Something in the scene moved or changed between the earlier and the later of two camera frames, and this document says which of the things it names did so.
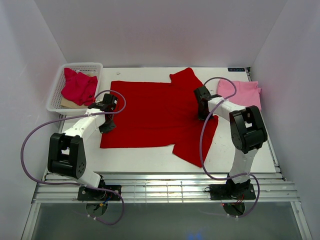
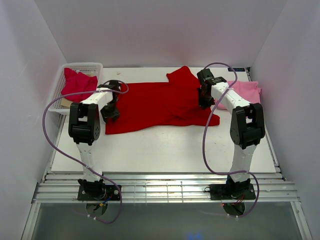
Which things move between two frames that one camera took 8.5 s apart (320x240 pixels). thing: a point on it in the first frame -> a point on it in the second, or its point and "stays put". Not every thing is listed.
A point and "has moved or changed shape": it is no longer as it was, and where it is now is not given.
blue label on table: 236,69 stays put
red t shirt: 162,114 has moved or changed shape
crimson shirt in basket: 79,88 stays put
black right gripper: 201,116 -> 205,105
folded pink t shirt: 247,93 stays put
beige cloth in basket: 68,103 stays put
